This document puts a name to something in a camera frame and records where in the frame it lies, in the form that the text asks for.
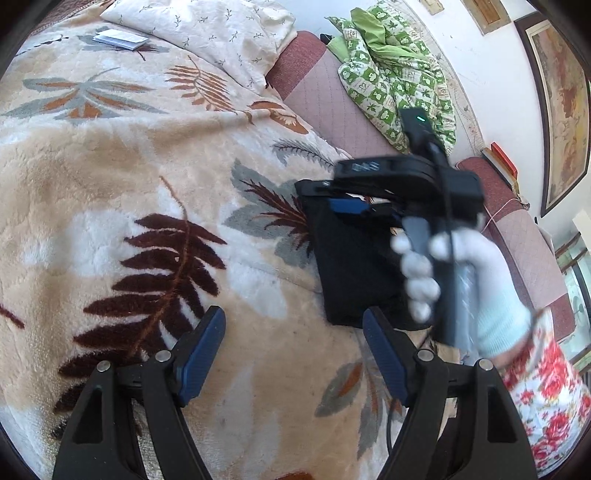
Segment black pants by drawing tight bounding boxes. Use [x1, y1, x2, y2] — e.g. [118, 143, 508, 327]
[301, 197, 429, 331]

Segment floral sleeve right forearm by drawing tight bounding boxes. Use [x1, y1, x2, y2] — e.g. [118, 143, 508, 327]
[501, 309, 590, 477]

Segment white gloved right hand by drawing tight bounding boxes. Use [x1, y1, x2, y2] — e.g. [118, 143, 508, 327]
[391, 228, 533, 369]

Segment red book stack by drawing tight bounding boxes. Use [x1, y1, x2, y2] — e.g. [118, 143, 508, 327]
[481, 142, 518, 187]

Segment green white patterned quilt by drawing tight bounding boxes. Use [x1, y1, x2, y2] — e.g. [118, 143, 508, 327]
[328, 1, 457, 154]

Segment pink maroon quilted bedspread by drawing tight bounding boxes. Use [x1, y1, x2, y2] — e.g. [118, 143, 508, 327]
[267, 31, 575, 339]

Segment white floral pillow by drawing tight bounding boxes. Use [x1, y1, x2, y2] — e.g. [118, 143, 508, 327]
[101, 0, 297, 94]

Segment leaf pattern fleece blanket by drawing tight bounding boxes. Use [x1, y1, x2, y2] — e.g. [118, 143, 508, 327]
[1, 1, 391, 479]

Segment white booklet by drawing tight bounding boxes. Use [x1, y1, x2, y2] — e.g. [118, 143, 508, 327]
[93, 29, 149, 51]

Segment framed wall painting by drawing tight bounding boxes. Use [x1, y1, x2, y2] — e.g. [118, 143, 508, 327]
[514, 12, 590, 215]

